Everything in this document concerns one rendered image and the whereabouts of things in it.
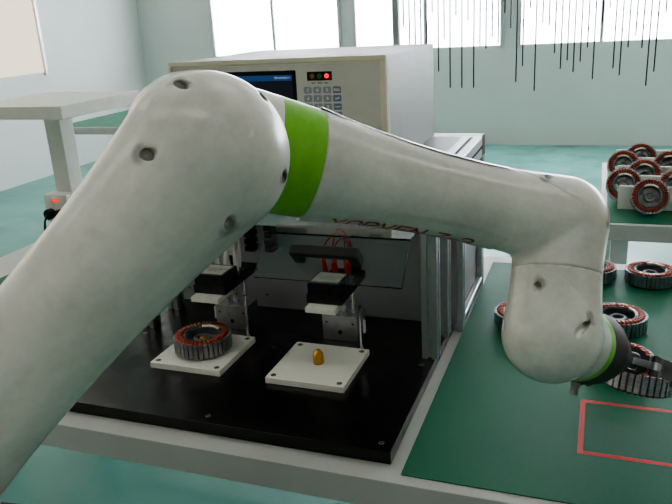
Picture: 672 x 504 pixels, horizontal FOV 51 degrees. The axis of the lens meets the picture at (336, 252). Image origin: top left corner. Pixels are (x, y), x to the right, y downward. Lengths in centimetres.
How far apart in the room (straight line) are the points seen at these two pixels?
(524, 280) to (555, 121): 680
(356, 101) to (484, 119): 639
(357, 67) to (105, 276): 86
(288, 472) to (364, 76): 67
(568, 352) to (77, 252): 51
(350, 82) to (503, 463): 68
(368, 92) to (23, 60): 646
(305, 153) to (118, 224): 23
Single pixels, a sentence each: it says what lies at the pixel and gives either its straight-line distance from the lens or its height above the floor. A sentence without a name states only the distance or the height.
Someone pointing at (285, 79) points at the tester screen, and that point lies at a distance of 134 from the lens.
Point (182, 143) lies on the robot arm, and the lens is 48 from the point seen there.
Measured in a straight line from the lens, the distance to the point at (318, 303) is 133.
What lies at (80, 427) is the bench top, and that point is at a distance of 132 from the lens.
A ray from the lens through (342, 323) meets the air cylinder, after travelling 142.
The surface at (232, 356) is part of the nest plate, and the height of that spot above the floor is 78.
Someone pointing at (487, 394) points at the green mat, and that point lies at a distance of 129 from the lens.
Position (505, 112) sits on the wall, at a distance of 762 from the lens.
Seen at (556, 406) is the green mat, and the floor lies 75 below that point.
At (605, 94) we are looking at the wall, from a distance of 754.
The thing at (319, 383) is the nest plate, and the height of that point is 78.
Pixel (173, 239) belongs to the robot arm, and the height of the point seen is 125.
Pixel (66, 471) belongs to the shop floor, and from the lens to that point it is 263.
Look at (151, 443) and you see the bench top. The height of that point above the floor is 74.
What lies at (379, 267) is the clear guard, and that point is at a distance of 106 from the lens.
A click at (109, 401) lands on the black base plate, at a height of 77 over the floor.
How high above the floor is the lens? 139
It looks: 19 degrees down
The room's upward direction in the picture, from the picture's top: 3 degrees counter-clockwise
